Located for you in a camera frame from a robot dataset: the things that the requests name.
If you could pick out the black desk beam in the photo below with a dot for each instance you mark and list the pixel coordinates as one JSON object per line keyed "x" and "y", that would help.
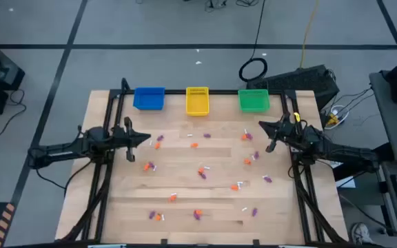
{"x": 343, "y": 174}

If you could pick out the purple skeleton toy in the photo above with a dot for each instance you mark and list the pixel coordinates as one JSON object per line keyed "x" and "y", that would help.
{"x": 196, "y": 216}
{"x": 207, "y": 135}
{"x": 152, "y": 214}
{"x": 268, "y": 179}
{"x": 249, "y": 136}
{"x": 160, "y": 138}
{"x": 151, "y": 165}
{"x": 254, "y": 211}
{"x": 256, "y": 155}
{"x": 203, "y": 176}

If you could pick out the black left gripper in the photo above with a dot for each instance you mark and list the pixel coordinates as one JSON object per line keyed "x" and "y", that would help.
{"x": 118, "y": 136}

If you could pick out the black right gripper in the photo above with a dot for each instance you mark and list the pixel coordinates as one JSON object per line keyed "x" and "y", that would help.
{"x": 291, "y": 133}

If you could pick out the grey side table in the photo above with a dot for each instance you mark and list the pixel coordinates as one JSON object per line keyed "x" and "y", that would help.
{"x": 391, "y": 131}

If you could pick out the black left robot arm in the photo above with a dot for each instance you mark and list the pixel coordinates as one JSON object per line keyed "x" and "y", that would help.
{"x": 64, "y": 153}

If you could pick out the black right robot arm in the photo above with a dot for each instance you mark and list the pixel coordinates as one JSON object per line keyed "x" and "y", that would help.
{"x": 340, "y": 153}

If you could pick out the white paper sheet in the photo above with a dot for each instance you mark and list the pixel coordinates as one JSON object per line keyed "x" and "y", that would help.
{"x": 347, "y": 182}

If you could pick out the blue plastic basket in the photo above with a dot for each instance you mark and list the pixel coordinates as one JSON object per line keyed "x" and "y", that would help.
{"x": 149, "y": 100}

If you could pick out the green plastic basket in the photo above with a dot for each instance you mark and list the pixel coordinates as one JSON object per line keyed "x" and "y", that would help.
{"x": 253, "y": 101}

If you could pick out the yellow plastic basket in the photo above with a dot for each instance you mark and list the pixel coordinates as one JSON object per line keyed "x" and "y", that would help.
{"x": 197, "y": 101}

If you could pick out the person's white shoe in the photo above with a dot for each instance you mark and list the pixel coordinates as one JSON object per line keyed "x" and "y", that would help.
{"x": 362, "y": 234}

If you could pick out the yellow power plug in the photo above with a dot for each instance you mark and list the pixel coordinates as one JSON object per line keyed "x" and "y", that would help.
{"x": 333, "y": 120}

